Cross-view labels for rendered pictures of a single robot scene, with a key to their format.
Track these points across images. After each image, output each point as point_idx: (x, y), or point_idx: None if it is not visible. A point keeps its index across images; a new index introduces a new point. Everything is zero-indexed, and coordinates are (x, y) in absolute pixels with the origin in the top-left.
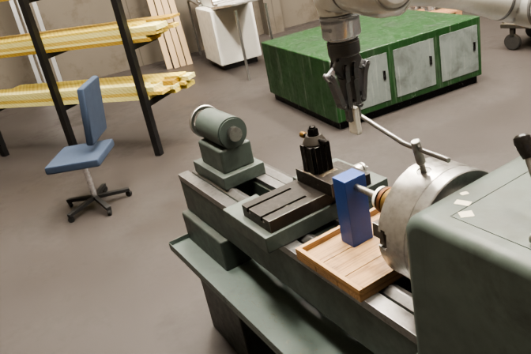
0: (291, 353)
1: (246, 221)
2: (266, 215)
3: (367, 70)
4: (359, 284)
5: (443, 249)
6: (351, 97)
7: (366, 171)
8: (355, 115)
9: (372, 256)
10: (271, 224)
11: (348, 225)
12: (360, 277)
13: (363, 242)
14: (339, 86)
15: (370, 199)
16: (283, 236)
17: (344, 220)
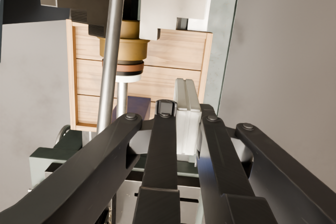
0: (212, 101)
1: (199, 215)
2: (190, 200)
3: (19, 203)
4: (196, 48)
5: None
6: (210, 140)
7: (45, 176)
8: (194, 99)
9: (150, 71)
10: (198, 184)
11: (147, 111)
12: (186, 55)
13: (137, 96)
14: (316, 205)
15: (66, 150)
16: (187, 168)
17: (146, 119)
